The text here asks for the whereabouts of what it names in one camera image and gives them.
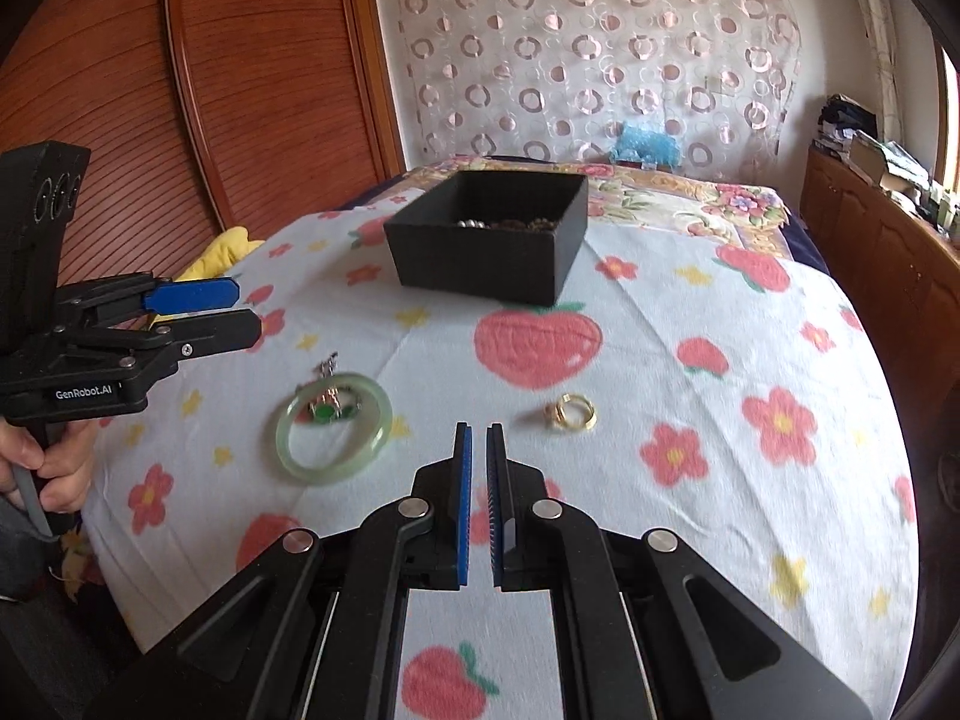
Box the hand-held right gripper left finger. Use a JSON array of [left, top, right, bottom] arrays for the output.
[[90, 420, 474, 720]]

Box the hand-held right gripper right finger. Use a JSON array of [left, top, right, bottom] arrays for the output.
[[485, 420, 875, 720]]

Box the black square box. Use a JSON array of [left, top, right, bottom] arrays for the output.
[[383, 169, 590, 308]]

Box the wooden frame window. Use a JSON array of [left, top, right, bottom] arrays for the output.
[[933, 43, 960, 197]]

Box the circle pattern wall cloth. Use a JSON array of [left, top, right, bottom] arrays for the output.
[[373, 0, 805, 182]]

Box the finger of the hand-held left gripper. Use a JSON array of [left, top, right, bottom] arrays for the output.
[[152, 307, 263, 362], [141, 277, 242, 314]]

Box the person's left hand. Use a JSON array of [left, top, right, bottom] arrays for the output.
[[0, 416, 99, 516]]

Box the dark blue bed sheet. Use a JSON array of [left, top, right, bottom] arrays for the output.
[[778, 187, 827, 272]]

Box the blue plastic bag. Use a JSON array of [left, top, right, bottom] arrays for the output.
[[610, 120, 681, 167]]

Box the yellow cloth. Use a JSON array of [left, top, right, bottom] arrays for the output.
[[175, 226, 266, 283]]

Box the brown wooden wardrobe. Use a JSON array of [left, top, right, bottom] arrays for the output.
[[0, 0, 407, 305]]

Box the green gem gold earring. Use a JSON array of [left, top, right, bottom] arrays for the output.
[[307, 386, 362, 426]]

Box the gold ring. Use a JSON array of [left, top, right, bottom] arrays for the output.
[[541, 391, 599, 434]]

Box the pile of dark clothes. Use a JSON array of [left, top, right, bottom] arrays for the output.
[[814, 93, 878, 158]]

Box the strawberry print bed sheet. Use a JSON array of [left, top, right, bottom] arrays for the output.
[[78, 197, 920, 720]]

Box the patterned window curtain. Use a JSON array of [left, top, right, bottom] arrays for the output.
[[825, 0, 902, 145]]

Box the pale green jade bangle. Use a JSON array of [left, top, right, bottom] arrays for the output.
[[273, 372, 394, 480]]

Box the brown wooden cabinet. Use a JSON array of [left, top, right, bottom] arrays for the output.
[[798, 145, 960, 410]]

